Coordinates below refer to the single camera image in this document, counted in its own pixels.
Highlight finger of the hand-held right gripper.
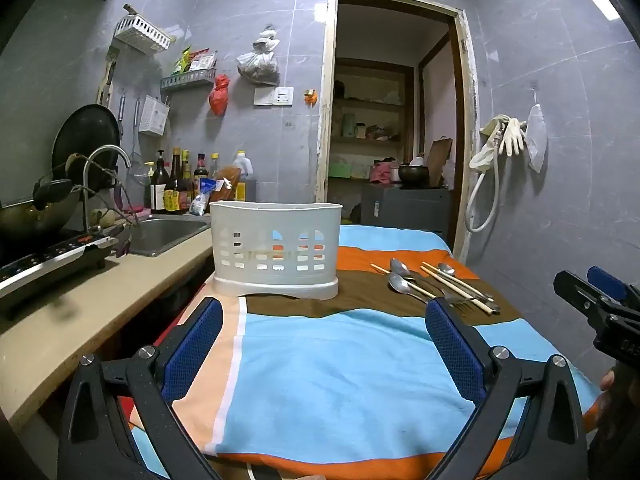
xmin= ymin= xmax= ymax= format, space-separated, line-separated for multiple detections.
xmin=586 ymin=265 xmax=640 ymax=307
xmin=553 ymin=270 xmax=610 ymax=322

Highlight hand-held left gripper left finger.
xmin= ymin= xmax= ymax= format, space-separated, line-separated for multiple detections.
xmin=56 ymin=296 xmax=236 ymax=480

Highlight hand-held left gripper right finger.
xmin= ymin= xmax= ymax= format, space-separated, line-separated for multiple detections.
xmin=424 ymin=296 xmax=589 ymax=480

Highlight silver metal spoon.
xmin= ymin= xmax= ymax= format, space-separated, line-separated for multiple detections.
xmin=439 ymin=294 xmax=483 ymax=317

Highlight silver metal fork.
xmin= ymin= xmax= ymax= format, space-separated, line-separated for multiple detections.
xmin=370 ymin=263 xmax=437 ymax=299

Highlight white plastic utensil basket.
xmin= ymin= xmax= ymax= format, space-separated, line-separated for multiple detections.
xmin=209 ymin=200 xmax=344 ymax=301

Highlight person's right hand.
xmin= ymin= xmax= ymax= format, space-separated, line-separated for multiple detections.
xmin=592 ymin=366 xmax=633 ymax=441

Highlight steel sink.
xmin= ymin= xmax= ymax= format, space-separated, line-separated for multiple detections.
xmin=124 ymin=214 xmax=213 ymax=258

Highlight beige kitchen counter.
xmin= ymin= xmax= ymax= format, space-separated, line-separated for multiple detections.
xmin=0 ymin=212 xmax=216 ymax=436

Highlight striped blanket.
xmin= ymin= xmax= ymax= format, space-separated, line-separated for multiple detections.
xmin=127 ymin=224 xmax=601 ymax=480

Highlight blue and white packet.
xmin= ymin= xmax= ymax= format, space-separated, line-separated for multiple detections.
xmin=190 ymin=178 xmax=222 ymax=216

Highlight grey cabinet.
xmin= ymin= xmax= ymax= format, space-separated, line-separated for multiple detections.
xmin=360 ymin=184 xmax=451 ymax=246

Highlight row of sauce bottles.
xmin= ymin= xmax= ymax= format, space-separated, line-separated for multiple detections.
xmin=144 ymin=147 xmax=221 ymax=215

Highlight hanging translucent plastic bag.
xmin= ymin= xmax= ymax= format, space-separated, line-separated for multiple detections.
xmin=524 ymin=104 xmax=549 ymax=174

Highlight induction cooker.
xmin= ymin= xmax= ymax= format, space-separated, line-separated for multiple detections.
xmin=0 ymin=235 xmax=120 ymax=321

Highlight cream rubber gloves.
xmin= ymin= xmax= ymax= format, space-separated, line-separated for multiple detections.
xmin=469 ymin=115 xmax=527 ymax=171

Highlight brown packet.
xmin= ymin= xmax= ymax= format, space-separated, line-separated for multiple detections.
xmin=215 ymin=165 xmax=247 ymax=196

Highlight clear oil jug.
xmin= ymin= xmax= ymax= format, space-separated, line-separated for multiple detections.
xmin=232 ymin=150 xmax=257 ymax=202

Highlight black pot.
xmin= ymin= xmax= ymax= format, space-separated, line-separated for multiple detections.
xmin=397 ymin=163 xmax=430 ymax=187

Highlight wooden cutting board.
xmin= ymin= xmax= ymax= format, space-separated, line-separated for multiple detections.
xmin=427 ymin=138 xmax=454 ymax=188

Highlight pink cloth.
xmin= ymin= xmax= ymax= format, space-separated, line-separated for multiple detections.
xmin=372 ymin=160 xmax=399 ymax=184

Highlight steel faucet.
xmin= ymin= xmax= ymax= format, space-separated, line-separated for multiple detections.
xmin=81 ymin=144 xmax=132 ymax=233

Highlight black hanging wok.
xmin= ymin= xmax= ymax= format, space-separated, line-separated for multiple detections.
xmin=51 ymin=104 xmax=122 ymax=181

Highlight hanging metal strainer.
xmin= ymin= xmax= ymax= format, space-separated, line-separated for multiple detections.
xmin=130 ymin=99 xmax=145 ymax=177

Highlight red plastic bag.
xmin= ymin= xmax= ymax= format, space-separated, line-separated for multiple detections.
xmin=208 ymin=74 xmax=231 ymax=116

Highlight wooden shelf unit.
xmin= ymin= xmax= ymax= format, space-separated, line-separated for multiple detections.
xmin=330 ymin=57 xmax=416 ymax=182

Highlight light wooden hanging board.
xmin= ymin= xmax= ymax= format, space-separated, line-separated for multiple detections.
xmin=96 ymin=46 xmax=121 ymax=109

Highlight colourful seasoning packets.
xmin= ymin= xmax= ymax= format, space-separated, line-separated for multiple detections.
xmin=172 ymin=46 xmax=218 ymax=75

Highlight clear plastic bag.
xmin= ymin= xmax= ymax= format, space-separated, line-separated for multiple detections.
xmin=235 ymin=25 xmax=280 ymax=86

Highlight white shower hose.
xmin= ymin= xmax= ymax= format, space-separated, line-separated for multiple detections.
xmin=465 ymin=127 xmax=502 ymax=234

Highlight dark wok with handle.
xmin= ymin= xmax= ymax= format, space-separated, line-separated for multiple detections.
xmin=0 ymin=179 xmax=83 ymax=242

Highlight white wall utensil holder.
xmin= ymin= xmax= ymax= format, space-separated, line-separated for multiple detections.
xmin=138 ymin=96 xmax=169 ymax=136

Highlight white wall socket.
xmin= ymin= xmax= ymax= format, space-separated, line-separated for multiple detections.
xmin=253 ymin=86 xmax=295 ymax=107

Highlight grey wall shelf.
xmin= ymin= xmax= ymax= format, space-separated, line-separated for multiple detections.
xmin=160 ymin=69 xmax=217 ymax=93

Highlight worn door frame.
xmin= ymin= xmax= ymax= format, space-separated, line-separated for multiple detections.
xmin=315 ymin=0 xmax=477 ymax=262

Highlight white wall basket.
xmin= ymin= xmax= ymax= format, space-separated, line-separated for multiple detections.
xmin=113 ymin=14 xmax=172 ymax=52

